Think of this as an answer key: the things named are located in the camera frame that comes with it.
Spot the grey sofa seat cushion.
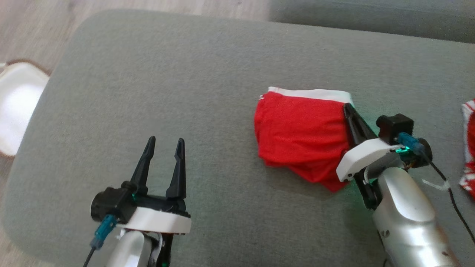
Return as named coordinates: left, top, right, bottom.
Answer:
left=0, top=9, right=475, bottom=267

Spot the blue-plug camera cable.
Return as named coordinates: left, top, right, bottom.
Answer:
left=82, top=214, right=118, bottom=267
left=395, top=132, right=475, bottom=246

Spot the blue-plug right camera cable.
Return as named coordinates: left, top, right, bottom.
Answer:
left=395, top=132, right=475, bottom=246

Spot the blue-plug left camera cable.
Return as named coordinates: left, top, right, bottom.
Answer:
left=82, top=214, right=118, bottom=267

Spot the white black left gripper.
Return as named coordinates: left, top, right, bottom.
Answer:
left=117, top=136, right=192, bottom=235

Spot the red white Bulls jersey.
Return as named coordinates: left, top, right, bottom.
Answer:
left=254, top=86, right=355, bottom=193

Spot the grey sofa back cushion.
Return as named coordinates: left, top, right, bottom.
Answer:
left=268, top=0, right=475, bottom=44

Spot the white basket with brown rim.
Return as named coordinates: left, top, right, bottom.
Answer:
left=0, top=60, right=51, bottom=158

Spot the white cable tie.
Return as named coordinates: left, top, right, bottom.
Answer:
left=422, top=179, right=451, bottom=192

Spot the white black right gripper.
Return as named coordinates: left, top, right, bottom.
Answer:
left=335, top=103, right=404, bottom=182

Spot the red garment with white stripes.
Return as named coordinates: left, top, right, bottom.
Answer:
left=458, top=98, right=475, bottom=201

